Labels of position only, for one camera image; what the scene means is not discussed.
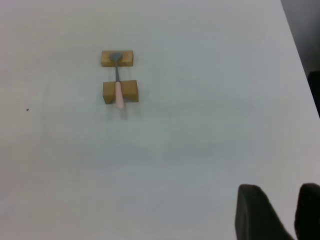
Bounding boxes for black equipment piece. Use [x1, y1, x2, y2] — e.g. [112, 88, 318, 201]
[308, 70, 320, 119]

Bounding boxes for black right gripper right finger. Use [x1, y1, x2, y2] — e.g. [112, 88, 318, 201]
[295, 182, 320, 240]

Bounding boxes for grey spoon with pink handle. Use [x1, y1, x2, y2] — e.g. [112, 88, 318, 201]
[108, 51, 125, 110]

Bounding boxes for rectangular wooden block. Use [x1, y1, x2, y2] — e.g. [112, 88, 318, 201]
[101, 50, 135, 68]

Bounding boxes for arched wooden block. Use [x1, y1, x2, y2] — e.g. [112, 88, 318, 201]
[102, 79, 140, 105]

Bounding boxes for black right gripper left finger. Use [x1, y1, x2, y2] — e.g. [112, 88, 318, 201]
[234, 184, 296, 240]

